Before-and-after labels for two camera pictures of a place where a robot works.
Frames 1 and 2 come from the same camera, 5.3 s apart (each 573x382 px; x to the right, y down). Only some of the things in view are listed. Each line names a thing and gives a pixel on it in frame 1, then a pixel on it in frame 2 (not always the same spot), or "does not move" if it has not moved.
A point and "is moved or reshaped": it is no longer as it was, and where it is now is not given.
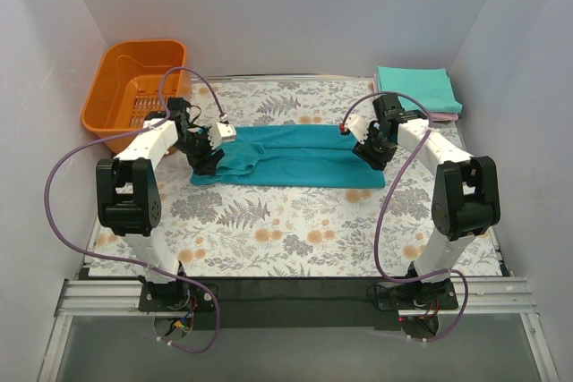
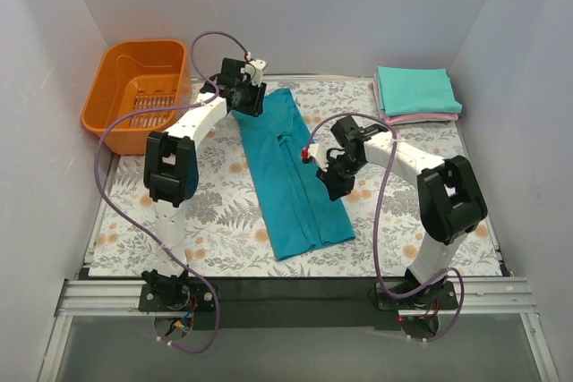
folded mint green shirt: [431, 87] does not move
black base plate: [295, 303] does not move
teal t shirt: [292, 156] is moved or reshaped
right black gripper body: [372, 156] to [336, 177]
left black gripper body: [204, 160] to [251, 100]
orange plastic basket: [133, 79] does not move
